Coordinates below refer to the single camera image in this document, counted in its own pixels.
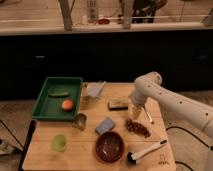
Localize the green plastic cup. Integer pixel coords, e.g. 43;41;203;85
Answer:
51;134;67;152

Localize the clear plastic container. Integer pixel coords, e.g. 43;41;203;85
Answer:
86;81;106;99

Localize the orange peach fruit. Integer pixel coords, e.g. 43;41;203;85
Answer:
61;100;73;111

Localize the black left table edge bar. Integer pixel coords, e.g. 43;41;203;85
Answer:
18;120;36;171

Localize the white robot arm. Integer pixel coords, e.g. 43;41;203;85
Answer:
130;72;213;171

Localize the green cucumber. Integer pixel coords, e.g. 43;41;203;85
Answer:
48;92;69;98

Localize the small metal cup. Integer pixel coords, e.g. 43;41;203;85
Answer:
73;113;87;130

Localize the blue grey sponge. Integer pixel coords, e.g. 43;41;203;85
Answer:
95;117;115;135

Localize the wooden table board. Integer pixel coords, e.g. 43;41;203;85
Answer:
23;83;176;171

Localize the dark red bowl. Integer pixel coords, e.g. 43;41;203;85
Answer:
94;131;125;163

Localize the black cable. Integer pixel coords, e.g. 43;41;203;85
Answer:
165;125;213;171

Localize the red small object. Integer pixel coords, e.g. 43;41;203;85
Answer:
98;18;110;25

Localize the green plastic tray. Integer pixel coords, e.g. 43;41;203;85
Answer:
32;77;83;121

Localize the white bottle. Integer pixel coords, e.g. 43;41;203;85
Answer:
86;0;99;23

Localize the white black brush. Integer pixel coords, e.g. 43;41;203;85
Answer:
127;140;167;164

